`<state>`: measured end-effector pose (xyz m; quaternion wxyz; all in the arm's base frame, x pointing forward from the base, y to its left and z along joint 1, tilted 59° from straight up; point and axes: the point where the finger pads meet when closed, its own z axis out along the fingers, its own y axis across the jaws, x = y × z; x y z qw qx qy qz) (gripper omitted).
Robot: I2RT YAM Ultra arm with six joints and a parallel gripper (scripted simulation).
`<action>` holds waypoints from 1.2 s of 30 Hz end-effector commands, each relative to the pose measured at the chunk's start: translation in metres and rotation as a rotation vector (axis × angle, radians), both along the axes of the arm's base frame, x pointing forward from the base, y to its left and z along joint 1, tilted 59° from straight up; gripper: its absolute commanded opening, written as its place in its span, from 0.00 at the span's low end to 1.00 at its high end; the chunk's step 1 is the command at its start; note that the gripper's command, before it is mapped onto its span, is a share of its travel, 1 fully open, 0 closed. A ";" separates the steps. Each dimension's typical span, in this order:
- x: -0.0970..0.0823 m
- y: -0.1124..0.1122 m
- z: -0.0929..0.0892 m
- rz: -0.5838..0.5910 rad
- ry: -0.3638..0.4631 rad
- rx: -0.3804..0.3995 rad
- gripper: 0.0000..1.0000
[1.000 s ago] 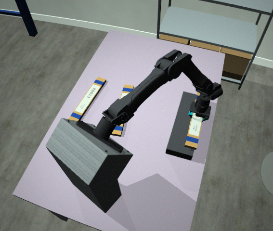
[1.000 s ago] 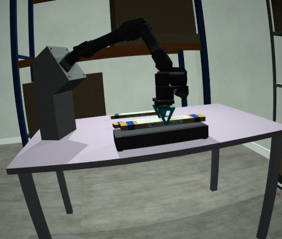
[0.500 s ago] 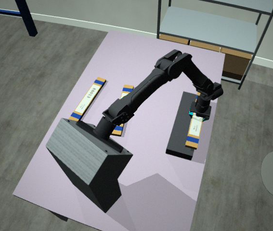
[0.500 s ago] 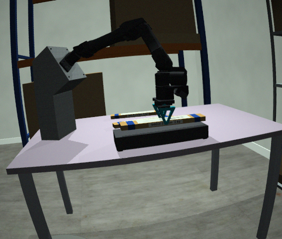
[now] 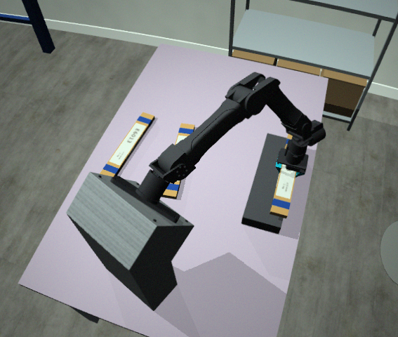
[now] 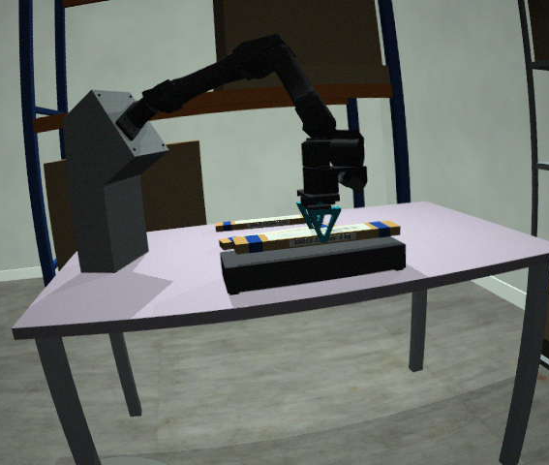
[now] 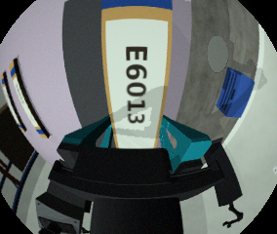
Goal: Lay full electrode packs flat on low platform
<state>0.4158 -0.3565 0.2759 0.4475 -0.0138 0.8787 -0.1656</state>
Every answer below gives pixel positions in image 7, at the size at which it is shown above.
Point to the white electrode pack with blue band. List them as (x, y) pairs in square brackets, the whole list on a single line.
[(136, 42)]

